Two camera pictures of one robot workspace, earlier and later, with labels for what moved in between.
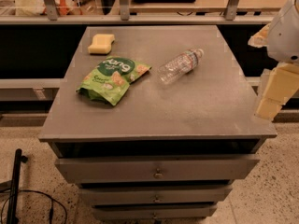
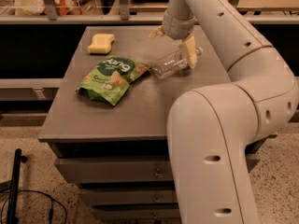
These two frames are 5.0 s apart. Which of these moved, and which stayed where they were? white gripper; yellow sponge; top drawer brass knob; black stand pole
Moved: white gripper
Stayed: top drawer brass knob; yellow sponge; black stand pole
